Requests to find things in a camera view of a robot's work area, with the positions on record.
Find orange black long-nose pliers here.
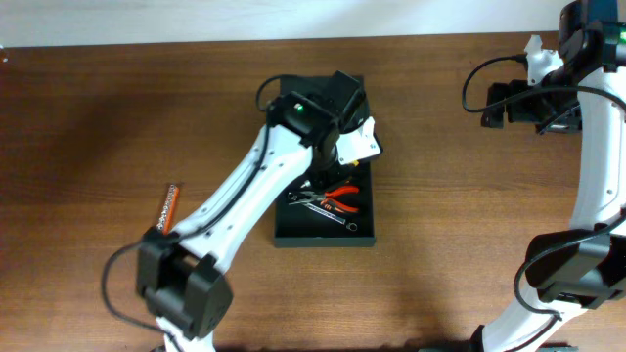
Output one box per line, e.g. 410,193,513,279
287,190,331,205

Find black gift box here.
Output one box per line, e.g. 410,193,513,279
273,74,378,248

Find silver ring wrench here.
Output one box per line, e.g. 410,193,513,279
295,202,358,232

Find orange socket bit rail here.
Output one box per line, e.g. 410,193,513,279
156,184,180,234

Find yellow black stubby screwdriver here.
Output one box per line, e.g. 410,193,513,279
300,160,360,190

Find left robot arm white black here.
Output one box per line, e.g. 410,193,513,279
137,92,366,351

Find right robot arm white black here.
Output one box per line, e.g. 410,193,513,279
469,0,625,351

